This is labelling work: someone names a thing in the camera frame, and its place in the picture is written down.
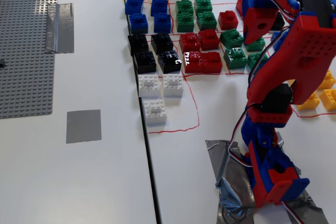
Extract red fixed gripper finger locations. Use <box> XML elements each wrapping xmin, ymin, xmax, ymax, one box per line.
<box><xmin>243</xmin><ymin>7</ymin><xmax>279</xmax><ymax>46</ymax></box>

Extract white toy block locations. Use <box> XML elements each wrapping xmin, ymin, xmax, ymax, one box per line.
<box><xmin>163</xmin><ymin>73</ymin><xmax>184</xmax><ymax>98</ymax></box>
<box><xmin>143</xmin><ymin>100</ymin><xmax>167</xmax><ymax>126</ymax></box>
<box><xmin>138</xmin><ymin>74</ymin><xmax>161</xmax><ymax>98</ymax></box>

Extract blue toy block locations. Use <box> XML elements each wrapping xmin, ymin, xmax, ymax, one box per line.
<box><xmin>124</xmin><ymin>0</ymin><xmax>145</xmax><ymax>16</ymax></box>
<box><xmin>153</xmin><ymin>13</ymin><xmax>172</xmax><ymax>34</ymax></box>
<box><xmin>270</xmin><ymin>31</ymin><xmax>283</xmax><ymax>52</ymax></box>
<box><xmin>150</xmin><ymin>0</ymin><xmax>169</xmax><ymax>16</ymax></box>
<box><xmin>128</xmin><ymin>13</ymin><xmax>149</xmax><ymax>34</ymax></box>

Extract black toy block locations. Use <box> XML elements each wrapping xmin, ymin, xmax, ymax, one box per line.
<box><xmin>127</xmin><ymin>34</ymin><xmax>150</xmax><ymax>56</ymax></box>
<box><xmin>157</xmin><ymin>50</ymin><xmax>183</xmax><ymax>74</ymax></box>
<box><xmin>271</xmin><ymin>13</ymin><xmax>286</xmax><ymax>31</ymax></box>
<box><xmin>150</xmin><ymin>33</ymin><xmax>174</xmax><ymax>55</ymax></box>
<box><xmin>133</xmin><ymin>50</ymin><xmax>158</xmax><ymax>74</ymax></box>

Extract yellow toy block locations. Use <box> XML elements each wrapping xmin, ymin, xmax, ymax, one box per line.
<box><xmin>296</xmin><ymin>91</ymin><xmax>321</xmax><ymax>111</ymax></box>
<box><xmin>316</xmin><ymin>69</ymin><xmax>336</xmax><ymax>91</ymax></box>
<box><xmin>319</xmin><ymin>89</ymin><xmax>336</xmax><ymax>112</ymax></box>

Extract square grey tape marker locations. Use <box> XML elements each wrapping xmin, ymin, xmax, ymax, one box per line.
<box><xmin>66</xmin><ymin>109</ymin><xmax>102</xmax><ymax>144</ymax></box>

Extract crumpled grey tape sheet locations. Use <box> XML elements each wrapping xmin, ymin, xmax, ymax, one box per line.
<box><xmin>205</xmin><ymin>132</ymin><xmax>329</xmax><ymax>224</ymax></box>

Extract grey tape strip on baseplate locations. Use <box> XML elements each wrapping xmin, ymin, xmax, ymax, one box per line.
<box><xmin>45</xmin><ymin>3</ymin><xmax>75</xmax><ymax>54</ymax></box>

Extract grey studded baseplate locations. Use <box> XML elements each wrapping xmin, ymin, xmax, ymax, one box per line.
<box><xmin>0</xmin><ymin>0</ymin><xmax>60</xmax><ymax>119</ymax></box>

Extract thin servo cable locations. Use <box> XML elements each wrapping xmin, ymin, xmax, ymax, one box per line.
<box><xmin>246</xmin><ymin>52</ymin><xmax>270</xmax><ymax>88</ymax></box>

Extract tricolour servo cable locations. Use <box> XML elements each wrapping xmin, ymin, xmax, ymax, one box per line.
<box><xmin>227</xmin><ymin>104</ymin><xmax>253</xmax><ymax>168</ymax></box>
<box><xmin>282</xmin><ymin>201</ymin><xmax>302</xmax><ymax>224</ymax></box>

